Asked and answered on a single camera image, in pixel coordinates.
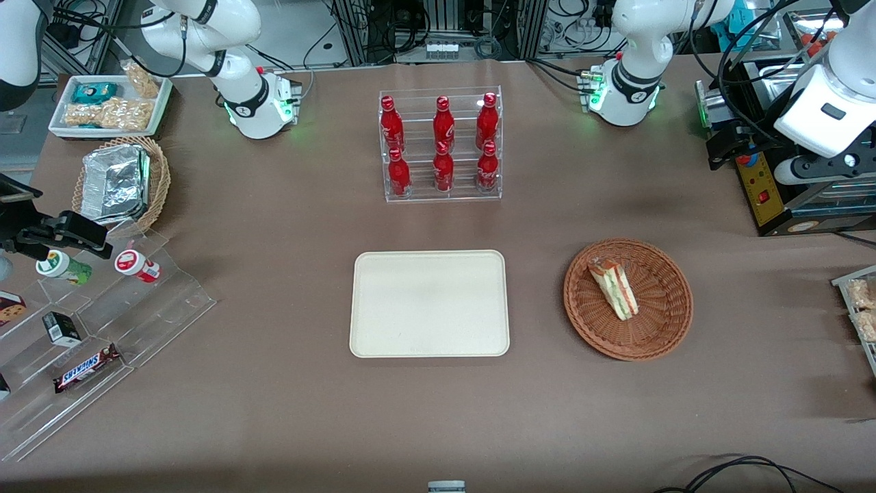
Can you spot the small black box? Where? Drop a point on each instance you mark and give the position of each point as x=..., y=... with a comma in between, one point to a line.
x=63, y=329

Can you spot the triangle sandwich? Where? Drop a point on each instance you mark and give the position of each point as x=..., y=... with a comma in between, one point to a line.
x=616, y=287

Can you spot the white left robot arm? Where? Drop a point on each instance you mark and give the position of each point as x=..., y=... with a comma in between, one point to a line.
x=633, y=48

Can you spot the white rectangular snack tray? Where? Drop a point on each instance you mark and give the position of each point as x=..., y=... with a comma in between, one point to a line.
x=161, y=109

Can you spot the round brown wicker basket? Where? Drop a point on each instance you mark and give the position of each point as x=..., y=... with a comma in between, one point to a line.
x=657, y=308

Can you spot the small grey device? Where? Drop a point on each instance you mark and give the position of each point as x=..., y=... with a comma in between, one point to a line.
x=446, y=487

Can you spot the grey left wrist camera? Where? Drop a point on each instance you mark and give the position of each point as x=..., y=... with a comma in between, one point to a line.
x=718, y=106

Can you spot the white tray with snack bags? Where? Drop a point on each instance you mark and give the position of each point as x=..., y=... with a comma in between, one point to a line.
x=864, y=308

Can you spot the clear bag of nuts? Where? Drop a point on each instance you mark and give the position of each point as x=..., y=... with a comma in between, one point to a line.
x=142, y=79
x=113, y=114

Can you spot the teal snack packet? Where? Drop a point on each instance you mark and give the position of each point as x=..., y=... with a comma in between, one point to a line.
x=94, y=92

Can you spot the white power strip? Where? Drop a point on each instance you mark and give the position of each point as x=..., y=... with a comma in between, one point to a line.
x=441, y=49

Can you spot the clear acrylic stepped stand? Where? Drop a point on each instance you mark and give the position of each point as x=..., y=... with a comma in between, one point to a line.
x=164, y=308

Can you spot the snickers chocolate bar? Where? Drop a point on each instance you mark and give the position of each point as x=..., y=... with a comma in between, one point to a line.
x=85, y=370

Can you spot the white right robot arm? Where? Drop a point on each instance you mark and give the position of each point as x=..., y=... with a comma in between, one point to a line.
x=226, y=48

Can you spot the red label white cup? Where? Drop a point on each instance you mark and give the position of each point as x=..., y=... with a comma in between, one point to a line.
x=137, y=266

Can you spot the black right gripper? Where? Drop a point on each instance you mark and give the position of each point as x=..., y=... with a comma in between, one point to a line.
x=15, y=226

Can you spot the oval brown wicker basket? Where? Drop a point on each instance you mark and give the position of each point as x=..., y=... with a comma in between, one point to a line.
x=159, y=178

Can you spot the clear acrylic bottle rack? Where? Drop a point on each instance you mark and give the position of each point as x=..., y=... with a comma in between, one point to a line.
x=441, y=195

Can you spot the beige plastic tray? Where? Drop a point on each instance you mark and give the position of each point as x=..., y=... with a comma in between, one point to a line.
x=430, y=303

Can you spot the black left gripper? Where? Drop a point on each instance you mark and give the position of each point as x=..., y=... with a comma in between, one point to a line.
x=761, y=127

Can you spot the red cola bottle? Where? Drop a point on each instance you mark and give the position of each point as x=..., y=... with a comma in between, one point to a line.
x=392, y=127
x=487, y=170
x=443, y=127
x=443, y=171
x=487, y=122
x=399, y=174

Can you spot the brown table cover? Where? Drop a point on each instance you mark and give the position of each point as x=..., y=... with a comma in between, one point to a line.
x=274, y=411

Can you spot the green label white cup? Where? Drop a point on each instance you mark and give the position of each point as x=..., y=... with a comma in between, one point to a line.
x=63, y=267

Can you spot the black box yellow control panel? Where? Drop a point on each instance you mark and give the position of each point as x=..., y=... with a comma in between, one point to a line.
x=770, y=198

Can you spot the brown cookie box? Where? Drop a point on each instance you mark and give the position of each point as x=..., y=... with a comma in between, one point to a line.
x=10, y=309

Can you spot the silver foil package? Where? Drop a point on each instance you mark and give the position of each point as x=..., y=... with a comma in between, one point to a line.
x=115, y=183

